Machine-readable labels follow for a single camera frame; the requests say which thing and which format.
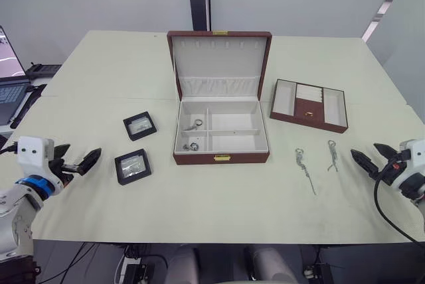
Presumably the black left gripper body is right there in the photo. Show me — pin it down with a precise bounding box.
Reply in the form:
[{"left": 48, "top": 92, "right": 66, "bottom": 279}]
[{"left": 48, "top": 157, "right": 80, "bottom": 188}]

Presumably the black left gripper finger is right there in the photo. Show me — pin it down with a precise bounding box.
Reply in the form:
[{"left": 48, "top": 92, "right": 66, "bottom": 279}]
[
  {"left": 54, "top": 143, "right": 72, "bottom": 161},
  {"left": 76, "top": 147, "right": 103, "bottom": 175}
]

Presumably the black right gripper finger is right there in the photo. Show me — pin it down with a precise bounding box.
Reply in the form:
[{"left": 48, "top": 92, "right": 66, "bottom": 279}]
[
  {"left": 373, "top": 143, "right": 396, "bottom": 163},
  {"left": 350, "top": 148, "right": 378, "bottom": 179}
]

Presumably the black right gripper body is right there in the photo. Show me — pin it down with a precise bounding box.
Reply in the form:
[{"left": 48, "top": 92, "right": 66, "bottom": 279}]
[{"left": 375, "top": 152, "right": 405, "bottom": 186}]

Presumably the black display case clear window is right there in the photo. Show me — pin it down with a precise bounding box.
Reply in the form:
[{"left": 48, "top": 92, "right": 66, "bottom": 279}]
[
  {"left": 122, "top": 110, "right": 158, "bottom": 142},
  {"left": 114, "top": 148, "right": 153, "bottom": 186}
]

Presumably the red-brown jewelry tray insert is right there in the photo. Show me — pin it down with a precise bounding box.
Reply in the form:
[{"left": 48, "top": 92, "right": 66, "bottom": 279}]
[{"left": 269, "top": 78, "right": 349, "bottom": 133}]

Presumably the black box under table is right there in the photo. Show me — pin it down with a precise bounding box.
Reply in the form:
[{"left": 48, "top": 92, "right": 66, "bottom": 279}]
[
  {"left": 125, "top": 263, "right": 156, "bottom": 284},
  {"left": 304, "top": 263, "right": 340, "bottom": 284}
]

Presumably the red-brown open jewelry box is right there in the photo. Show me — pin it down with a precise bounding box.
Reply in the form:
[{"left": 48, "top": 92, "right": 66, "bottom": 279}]
[{"left": 166, "top": 30, "right": 273, "bottom": 167}]

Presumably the dark grey laptop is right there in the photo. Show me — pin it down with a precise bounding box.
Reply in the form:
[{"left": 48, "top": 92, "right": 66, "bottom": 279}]
[{"left": 0, "top": 25, "right": 31, "bottom": 126}]

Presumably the pale green table cloth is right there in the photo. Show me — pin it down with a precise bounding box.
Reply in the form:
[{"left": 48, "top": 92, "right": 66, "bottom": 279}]
[{"left": 0, "top": 29, "right": 425, "bottom": 246}]

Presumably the grey rounded shape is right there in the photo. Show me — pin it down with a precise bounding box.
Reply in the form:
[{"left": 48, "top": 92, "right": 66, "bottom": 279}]
[
  {"left": 244, "top": 246, "right": 298, "bottom": 284},
  {"left": 165, "top": 246, "right": 201, "bottom": 284}
]

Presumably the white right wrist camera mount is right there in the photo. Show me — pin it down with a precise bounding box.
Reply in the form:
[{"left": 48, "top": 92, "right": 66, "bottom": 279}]
[{"left": 391, "top": 139, "right": 425, "bottom": 196}]

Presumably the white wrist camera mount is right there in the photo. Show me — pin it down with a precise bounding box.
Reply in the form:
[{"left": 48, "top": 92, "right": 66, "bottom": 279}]
[
  {"left": 16, "top": 136, "right": 64, "bottom": 192},
  {"left": 391, "top": 139, "right": 425, "bottom": 196}
]

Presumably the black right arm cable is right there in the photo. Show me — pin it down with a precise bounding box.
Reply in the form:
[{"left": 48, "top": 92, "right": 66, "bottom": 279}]
[{"left": 374, "top": 163, "right": 425, "bottom": 249}]

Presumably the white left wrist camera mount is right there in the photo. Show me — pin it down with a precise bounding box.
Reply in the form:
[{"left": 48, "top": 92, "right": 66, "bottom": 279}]
[{"left": 16, "top": 136, "right": 64, "bottom": 192}]

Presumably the short silver chain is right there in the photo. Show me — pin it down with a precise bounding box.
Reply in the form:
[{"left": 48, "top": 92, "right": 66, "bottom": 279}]
[{"left": 325, "top": 139, "right": 340, "bottom": 173}]

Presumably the black flat strap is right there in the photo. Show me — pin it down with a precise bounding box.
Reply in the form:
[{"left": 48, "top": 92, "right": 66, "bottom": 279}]
[{"left": 9, "top": 84, "right": 48, "bottom": 129}]

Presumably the long silver chain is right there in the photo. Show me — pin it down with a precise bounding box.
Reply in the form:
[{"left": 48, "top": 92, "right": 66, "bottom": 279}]
[{"left": 294, "top": 147, "right": 317, "bottom": 196}]

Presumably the thin black floor cable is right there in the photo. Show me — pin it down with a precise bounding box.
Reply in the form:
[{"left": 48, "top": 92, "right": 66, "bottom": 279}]
[{"left": 59, "top": 243, "right": 98, "bottom": 284}]

